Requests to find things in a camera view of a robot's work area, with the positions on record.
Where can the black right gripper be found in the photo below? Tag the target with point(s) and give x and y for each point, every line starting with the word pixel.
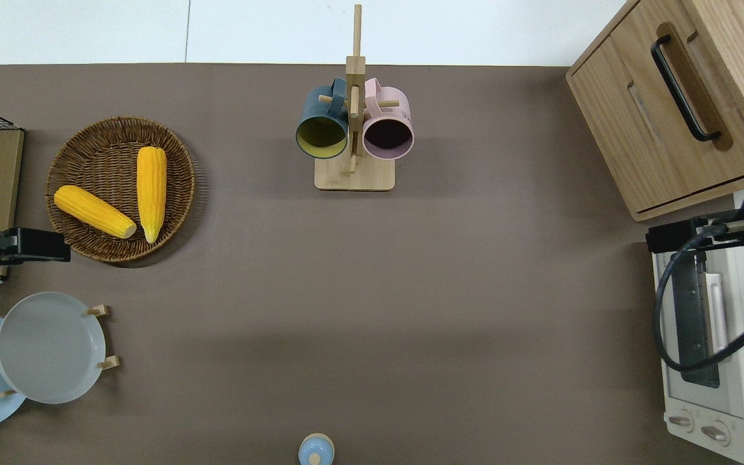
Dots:
pixel 685 236

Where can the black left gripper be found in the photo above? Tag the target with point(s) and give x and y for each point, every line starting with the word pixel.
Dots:
pixel 17 248

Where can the pink mug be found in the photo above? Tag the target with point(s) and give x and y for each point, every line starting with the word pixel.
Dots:
pixel 387 132

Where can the yellow corn cob blunt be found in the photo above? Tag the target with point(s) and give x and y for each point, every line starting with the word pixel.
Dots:
pixel 91 210

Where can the round wicker basket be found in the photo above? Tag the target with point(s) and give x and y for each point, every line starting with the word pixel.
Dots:
pixel 101 155

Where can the grey plate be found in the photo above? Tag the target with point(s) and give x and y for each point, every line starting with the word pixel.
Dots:
pixel 49 349

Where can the yellow corn cob pointed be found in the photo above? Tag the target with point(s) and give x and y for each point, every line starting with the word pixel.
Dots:
pixel 152 190

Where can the wooden cabinet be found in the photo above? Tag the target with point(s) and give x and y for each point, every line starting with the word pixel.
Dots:
pixel 630 129

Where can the wooden plate rack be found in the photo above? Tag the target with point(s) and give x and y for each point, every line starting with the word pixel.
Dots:
pixel 108 362

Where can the toaster oven knob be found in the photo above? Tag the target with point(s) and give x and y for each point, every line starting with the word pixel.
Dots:
pixel 715 434
pixel 681 422

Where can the dark teal mug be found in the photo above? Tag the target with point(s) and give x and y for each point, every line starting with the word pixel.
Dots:
pixel 321 132

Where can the wooden mug tree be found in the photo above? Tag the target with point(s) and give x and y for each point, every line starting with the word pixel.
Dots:
pixel 354 175

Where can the blue service bell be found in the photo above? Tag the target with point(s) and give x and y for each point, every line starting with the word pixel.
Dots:
pixel 316 451

